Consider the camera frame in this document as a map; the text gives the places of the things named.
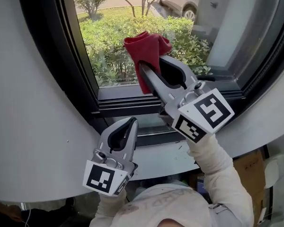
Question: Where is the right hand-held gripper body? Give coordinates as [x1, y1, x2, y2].
[158, 80, 235, 143]

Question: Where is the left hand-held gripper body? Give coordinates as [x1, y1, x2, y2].
[82, 148, 138, 197]

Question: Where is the short glass window pane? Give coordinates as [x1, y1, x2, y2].
[105, 113, 174, 135]

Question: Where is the red cloth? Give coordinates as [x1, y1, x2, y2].
[123, 31, 173, 95]

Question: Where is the tall glass window pane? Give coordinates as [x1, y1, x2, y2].
[72, 0, 284, 89]

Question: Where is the person's left forearm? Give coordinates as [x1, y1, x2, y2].
[94, 189, 127, 227]

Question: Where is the person's right forearm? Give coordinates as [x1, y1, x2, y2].
[186, 134, 254, 222]

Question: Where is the person's cream shirt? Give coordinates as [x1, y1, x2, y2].
[89, 182, 228, 227]

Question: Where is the blue electronic device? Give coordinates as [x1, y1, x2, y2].
[196, 176, 208, 194]

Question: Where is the green hedge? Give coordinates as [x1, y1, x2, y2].
[79, 14, 213, 87]

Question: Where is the thin-trunk tree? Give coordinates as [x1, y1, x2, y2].
[108, 0, 172, 18]

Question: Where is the white plastic casing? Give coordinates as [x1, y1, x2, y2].
[264, 154, 284, 189]

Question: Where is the black framed window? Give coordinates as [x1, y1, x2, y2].
[16, 0, 284, 148]

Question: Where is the black window handle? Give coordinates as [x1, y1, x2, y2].
[195, 74, 216, 82]

